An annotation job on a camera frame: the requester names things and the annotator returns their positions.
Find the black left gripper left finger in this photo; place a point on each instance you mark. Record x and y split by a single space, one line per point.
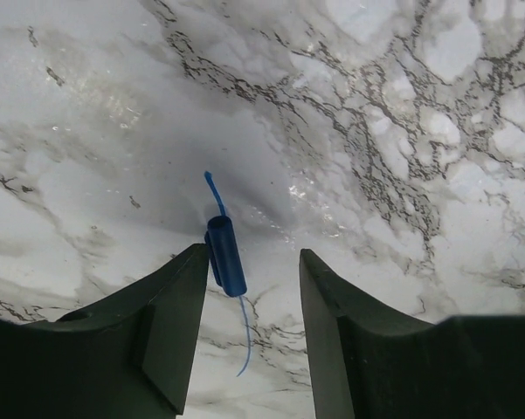
128 355

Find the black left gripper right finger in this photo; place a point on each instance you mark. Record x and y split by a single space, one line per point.
369 360

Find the blue marker cap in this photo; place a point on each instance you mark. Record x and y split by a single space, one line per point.
224 256

